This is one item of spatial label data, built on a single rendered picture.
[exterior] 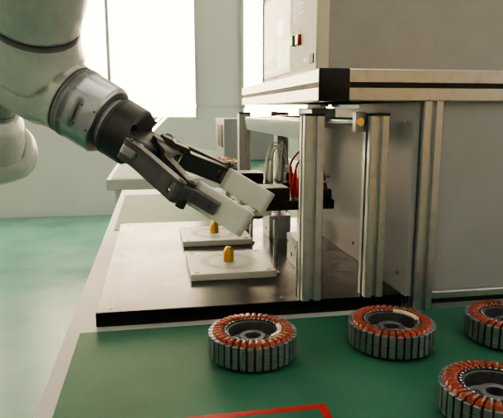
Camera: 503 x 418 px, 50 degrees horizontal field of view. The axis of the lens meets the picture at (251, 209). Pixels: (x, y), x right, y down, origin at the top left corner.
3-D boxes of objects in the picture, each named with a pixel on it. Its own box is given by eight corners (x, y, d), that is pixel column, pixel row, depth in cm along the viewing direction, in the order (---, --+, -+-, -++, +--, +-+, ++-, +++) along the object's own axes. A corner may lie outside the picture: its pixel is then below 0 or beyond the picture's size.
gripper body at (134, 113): (114, 148, 72) (173, 183, 71) (81, 152, 64) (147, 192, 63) (138, 97, 70) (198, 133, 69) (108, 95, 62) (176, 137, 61)
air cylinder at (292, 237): (295, 269, 99) (296, 240, 98) (285, 259, 107) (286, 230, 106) (322, 268, 100) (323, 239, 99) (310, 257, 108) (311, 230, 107)
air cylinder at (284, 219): (268, 239, 123) (268, 215, 122) (262, 231, 130) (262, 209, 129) (290, 238, 124) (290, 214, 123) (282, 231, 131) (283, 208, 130)
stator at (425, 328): (398, 371, 65) (399, 342, 64) (329, 340, 73) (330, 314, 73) (451, 347, 71) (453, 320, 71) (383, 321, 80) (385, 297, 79)
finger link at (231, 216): (200, 180, 59) (197, 181, 59) (255, 213, 59) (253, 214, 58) (188, 202, 60) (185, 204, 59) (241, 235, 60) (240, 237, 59)
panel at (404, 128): (403, 296, 85) (414, 101, 80) (296, 216, 149) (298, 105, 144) (410, 295, 85) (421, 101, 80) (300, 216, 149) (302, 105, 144)
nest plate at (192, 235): (183, 246, 116) (183, 241, 116) (179, 231, 130) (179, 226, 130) (252, 244, 119) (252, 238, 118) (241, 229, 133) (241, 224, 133)
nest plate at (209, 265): (191, 281, 92) (190, 274, 92) (185, 258, 107) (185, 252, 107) (276, 276, 95) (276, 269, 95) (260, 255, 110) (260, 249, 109)
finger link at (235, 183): (218, 187, 72) (220, 186, 73) (263, 214, 72) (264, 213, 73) (229, 167, 72) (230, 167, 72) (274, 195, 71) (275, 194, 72)
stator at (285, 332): (197, 370, 65) (196, 340, 64) (222, 332, 76) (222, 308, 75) (290, 380, 63) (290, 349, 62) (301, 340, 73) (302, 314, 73)
